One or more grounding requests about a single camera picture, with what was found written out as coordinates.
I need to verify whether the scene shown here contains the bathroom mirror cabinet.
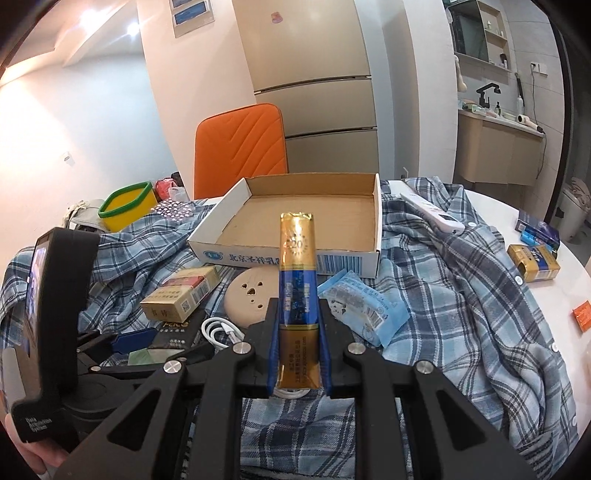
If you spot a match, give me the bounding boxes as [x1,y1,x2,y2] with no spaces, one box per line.
[444,0,511,70]

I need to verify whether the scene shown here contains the orange small packet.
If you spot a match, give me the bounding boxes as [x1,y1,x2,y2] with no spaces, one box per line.
[572,301,591,333]

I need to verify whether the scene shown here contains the blue plaid shirt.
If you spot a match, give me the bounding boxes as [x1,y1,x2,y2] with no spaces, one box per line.
[0,175,579,480]

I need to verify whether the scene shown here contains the gold blue cigarette pack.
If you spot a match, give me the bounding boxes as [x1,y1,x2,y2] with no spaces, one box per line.
[276,212,321,390]

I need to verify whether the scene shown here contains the white remote control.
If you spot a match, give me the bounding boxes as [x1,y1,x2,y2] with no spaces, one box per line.
[401,192,465,234]

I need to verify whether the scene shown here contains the blue tissue packet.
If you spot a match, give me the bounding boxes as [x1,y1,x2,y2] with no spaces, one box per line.
[318,270,410,348]

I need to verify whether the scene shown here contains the white usb cable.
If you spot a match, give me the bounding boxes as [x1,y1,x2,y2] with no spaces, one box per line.
[200,315,314,400]

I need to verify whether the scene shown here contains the green felt pouch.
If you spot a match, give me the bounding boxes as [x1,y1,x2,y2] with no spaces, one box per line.
[127,348,181,366]

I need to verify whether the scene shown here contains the round beige wooden disc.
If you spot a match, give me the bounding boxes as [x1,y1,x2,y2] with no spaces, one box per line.
[224,266,280,329]

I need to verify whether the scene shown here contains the person left hand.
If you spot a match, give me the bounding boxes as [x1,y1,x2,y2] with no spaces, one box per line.
[3,413,68,476]

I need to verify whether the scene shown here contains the beige bathroom vanity cabinet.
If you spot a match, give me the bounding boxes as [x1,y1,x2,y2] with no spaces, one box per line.
[455,110,545,186]

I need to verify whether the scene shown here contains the orange chair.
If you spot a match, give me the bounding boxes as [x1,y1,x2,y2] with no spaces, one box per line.
[193,103,288,199]

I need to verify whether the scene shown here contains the dark blue box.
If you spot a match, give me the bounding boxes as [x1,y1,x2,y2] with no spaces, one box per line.
[515,210,561,257]

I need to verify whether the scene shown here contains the red gold cigarette pack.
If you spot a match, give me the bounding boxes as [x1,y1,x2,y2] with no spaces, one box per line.
[140,266,221,323]

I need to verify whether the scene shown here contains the gold blue pack on table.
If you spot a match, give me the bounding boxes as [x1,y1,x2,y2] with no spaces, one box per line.
[507,244,561,283]

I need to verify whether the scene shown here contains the black faucet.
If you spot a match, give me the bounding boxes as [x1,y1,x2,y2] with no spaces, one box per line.
[475,81,503,110]

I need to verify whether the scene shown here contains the shallow cardboard box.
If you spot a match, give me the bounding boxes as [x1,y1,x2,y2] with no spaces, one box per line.
[188,173,383,279]

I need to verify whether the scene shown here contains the red bag on floor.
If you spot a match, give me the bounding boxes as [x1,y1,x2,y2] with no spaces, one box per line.
[153,171,184,202]

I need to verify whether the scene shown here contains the white hair dryer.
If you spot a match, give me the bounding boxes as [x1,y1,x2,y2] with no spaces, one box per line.
[517,114,544,134]

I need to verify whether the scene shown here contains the yellow bin green rim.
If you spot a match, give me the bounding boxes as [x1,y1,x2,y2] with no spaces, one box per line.
[98,181,157,232]

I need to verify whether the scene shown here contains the bag of shiny beads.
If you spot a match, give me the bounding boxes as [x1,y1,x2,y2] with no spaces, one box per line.
[151,199,195,221]

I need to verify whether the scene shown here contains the grey cloth pile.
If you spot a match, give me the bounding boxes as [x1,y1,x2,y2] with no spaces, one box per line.
[62,199,108,233]

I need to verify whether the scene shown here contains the white trash bin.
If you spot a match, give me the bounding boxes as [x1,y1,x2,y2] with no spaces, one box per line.
[555,177,590,242]

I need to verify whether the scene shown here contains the beige refrigerator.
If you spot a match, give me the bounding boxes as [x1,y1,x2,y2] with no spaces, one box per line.
[232,0,379,173]

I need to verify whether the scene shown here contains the black cigarette pack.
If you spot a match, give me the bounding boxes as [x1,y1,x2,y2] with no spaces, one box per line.
[149,320,200,350]

